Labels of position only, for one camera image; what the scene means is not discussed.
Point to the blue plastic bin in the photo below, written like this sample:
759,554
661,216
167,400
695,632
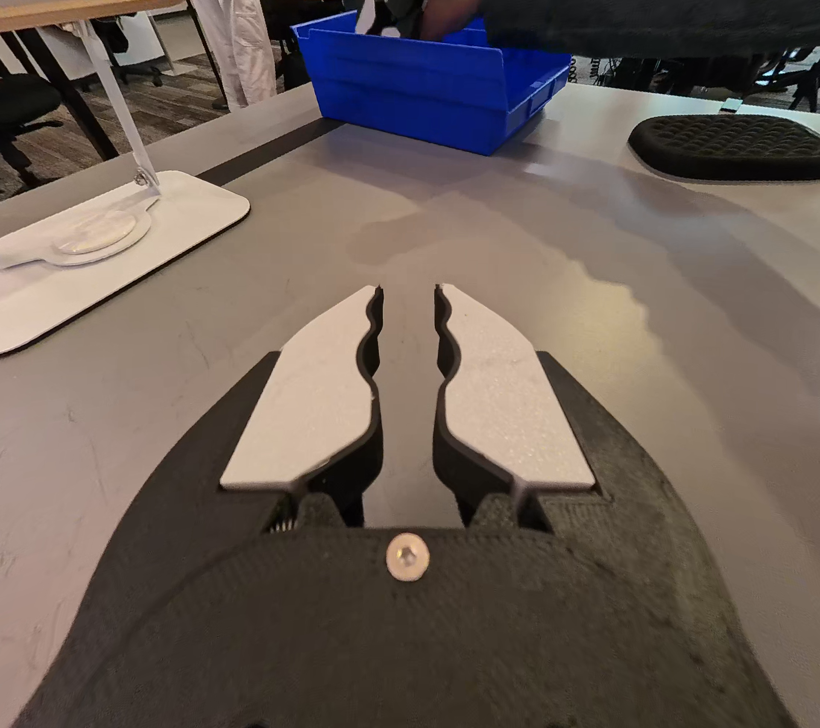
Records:
435,94

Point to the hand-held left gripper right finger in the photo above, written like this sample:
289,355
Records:
512,408

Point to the black wrist rest pad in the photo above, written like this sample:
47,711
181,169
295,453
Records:
724,148

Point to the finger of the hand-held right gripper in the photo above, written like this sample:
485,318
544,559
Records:
367,17

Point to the white lamp stand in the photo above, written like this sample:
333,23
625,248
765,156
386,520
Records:
160,228

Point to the black office chair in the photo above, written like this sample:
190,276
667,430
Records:
801,81
25,107

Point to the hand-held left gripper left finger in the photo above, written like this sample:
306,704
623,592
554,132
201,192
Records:
314,401

